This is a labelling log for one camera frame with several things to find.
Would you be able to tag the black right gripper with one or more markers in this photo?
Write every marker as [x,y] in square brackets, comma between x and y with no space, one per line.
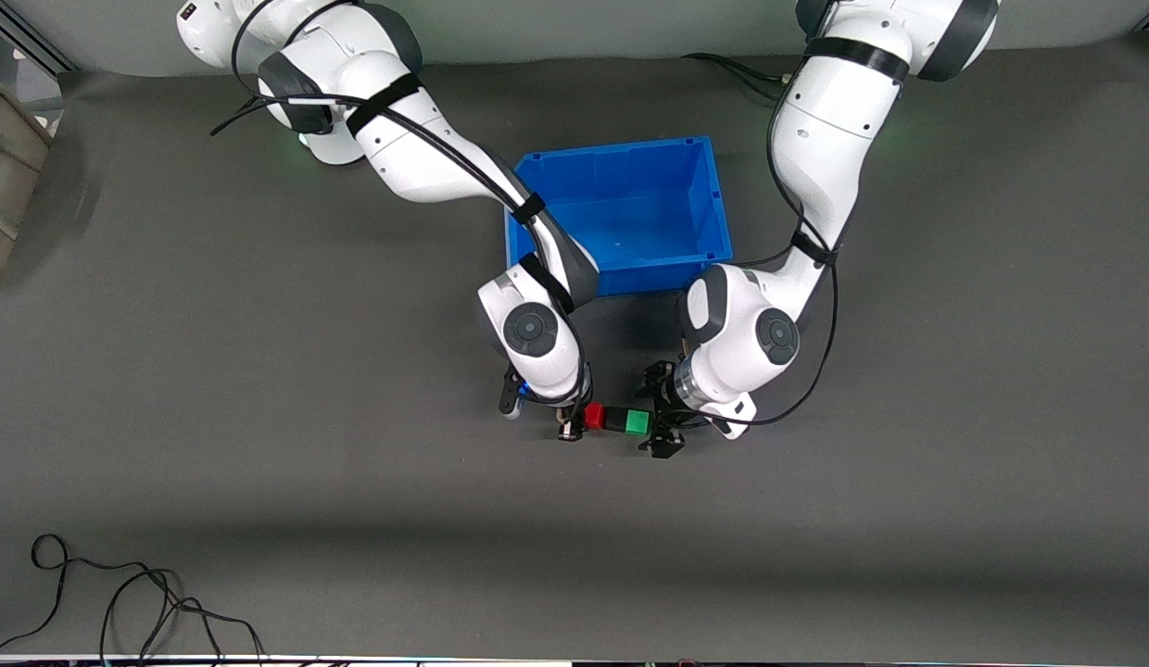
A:
[569,424]

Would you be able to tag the small black cube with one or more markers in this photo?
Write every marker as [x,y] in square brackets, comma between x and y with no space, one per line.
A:
[616,421]

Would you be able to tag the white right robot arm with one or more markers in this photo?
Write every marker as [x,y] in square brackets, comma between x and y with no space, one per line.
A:
[417,157]

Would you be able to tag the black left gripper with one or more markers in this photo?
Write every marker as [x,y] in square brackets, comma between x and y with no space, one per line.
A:
[661,396]

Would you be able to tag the blue plastic storage bin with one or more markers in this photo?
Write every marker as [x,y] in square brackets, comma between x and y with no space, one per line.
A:
[649,204]

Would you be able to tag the small red cube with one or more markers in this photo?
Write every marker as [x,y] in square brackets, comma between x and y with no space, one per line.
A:
[595,417]

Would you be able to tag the beige plastic crate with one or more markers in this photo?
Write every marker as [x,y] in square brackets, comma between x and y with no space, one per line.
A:
[9,176]

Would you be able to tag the small green cube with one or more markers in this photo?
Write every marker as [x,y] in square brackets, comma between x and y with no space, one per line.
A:
[637,421]

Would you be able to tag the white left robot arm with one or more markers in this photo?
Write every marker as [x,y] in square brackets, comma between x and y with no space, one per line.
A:
[825,139]

